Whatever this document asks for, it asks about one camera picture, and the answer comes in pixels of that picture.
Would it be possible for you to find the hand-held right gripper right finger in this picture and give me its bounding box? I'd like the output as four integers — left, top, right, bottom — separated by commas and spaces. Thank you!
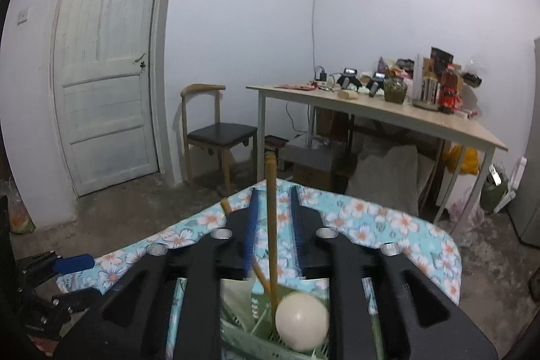
289, 186, 498, 360

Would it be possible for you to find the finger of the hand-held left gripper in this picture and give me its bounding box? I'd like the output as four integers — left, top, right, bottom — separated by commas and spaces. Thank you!
15, 252, 94, 289
51, 287, 104, 316

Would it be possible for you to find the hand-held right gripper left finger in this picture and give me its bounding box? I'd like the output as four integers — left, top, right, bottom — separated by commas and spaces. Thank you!
53, 187, 260, 360

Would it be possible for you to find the green utensil basket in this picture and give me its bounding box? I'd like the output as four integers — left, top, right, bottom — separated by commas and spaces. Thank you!
173, 278, 384, 360

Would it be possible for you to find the plastic bag of oranges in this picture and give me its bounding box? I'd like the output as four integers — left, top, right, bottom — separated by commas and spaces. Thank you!
8, 178, 36, 234

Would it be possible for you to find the blue floral tablecloth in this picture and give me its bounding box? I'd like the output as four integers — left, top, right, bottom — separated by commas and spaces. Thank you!
55, 181, 462, 360

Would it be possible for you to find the grey box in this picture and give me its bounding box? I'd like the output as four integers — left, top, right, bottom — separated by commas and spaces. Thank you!
280, 141, 347, 172

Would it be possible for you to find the small dark wooden stool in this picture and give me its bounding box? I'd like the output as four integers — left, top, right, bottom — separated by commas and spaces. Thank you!
264, 136, 290, 167

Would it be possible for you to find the wooden chair with black seat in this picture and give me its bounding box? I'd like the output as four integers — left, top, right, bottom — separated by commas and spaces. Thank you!
181, 84, 259, 196

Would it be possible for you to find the white woven sack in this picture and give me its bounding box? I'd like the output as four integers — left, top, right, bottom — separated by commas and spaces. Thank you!
346, 145, 418, 217

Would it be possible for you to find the white-legged wooden-top table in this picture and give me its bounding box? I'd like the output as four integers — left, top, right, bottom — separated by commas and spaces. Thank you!
246, 84, 509, 223

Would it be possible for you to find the black device with screen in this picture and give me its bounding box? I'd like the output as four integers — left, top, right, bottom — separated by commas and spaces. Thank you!
365, 71, 386, 97
337, 67, 360, 91

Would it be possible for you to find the white panel door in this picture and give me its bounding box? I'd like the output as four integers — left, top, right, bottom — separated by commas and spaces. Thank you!
53, 0, 167, 196

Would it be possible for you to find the glass jar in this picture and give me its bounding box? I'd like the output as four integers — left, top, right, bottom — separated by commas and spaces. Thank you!
384, 77, 408, 104

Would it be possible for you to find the yellow plastic bag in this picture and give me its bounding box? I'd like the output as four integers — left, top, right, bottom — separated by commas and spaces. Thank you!
447, 145, 479, 175

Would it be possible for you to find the dark green bag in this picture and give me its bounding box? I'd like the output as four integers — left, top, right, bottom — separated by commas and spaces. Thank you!
481, 170, 507, 213

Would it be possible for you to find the red box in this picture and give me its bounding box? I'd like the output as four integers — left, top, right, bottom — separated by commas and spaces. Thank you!
439, 71, 462, 114

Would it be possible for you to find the white plastic board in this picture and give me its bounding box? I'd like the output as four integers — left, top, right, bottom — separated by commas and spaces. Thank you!
493, 157, 528, 215

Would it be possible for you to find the dark brown box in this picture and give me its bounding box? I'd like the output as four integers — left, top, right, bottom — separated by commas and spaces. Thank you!
431, 47, 454, 72

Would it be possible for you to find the grey refrigerator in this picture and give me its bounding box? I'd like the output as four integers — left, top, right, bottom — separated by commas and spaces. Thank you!
506, 35, 540, 249

